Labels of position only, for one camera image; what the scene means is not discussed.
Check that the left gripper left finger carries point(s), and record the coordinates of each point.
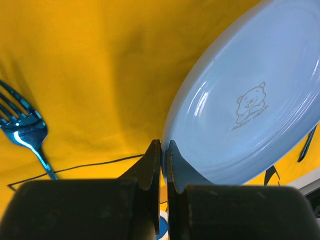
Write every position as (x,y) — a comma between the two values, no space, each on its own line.
(123,208)

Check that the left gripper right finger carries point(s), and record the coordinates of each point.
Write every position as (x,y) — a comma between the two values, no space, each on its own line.
(200,210)

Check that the blue plastic plate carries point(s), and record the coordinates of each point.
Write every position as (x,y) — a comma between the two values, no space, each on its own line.
(252,96)

